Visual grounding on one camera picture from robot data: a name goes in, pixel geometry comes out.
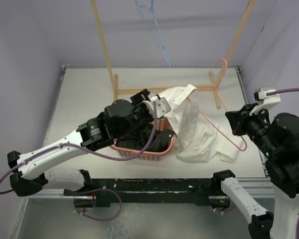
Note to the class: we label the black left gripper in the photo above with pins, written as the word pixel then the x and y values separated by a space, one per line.
pixel 137 99

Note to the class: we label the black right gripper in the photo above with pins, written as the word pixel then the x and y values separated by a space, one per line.
pixel 235 116

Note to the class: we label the red wire hanger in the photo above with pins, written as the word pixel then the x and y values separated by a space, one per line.
pixel 215 84

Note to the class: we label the white shirt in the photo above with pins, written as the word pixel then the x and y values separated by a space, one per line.
pixel 199 139

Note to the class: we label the blue wire hanger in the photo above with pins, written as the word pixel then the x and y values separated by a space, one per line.
pixel 153 28

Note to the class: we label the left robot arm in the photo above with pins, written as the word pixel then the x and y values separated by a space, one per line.
pixel 32 172

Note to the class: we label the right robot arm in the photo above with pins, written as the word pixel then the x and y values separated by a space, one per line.
pixel 278 141

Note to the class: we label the wooden clothes rack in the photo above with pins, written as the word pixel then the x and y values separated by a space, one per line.
pixel 114 77

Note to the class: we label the pink plastic basket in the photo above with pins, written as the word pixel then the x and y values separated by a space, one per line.
pixel 162 124

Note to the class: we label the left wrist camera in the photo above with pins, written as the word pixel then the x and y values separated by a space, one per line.
pixel 158 105

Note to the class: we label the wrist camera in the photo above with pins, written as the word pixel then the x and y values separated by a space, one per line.
pixel 266 98
pixel 158 105

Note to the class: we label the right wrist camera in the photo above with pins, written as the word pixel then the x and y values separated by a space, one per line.
pixel 266 98

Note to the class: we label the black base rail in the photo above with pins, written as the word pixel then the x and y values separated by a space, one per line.
pixel 197 191

